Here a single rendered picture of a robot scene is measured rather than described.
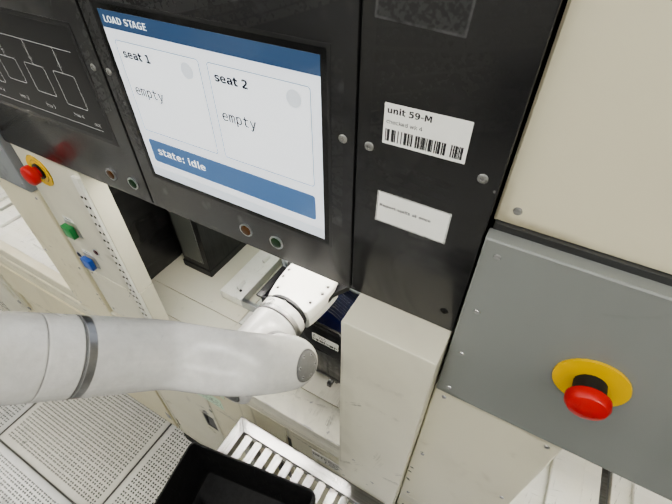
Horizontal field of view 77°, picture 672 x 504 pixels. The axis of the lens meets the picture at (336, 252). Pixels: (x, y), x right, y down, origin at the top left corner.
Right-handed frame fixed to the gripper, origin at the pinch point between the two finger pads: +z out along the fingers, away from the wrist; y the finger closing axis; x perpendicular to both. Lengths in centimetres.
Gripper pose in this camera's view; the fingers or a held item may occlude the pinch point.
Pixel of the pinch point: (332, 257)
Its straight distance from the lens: 81.6
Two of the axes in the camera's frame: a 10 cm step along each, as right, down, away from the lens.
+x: 0.1, -7.2, -7.0
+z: 5.0, -6.0, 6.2
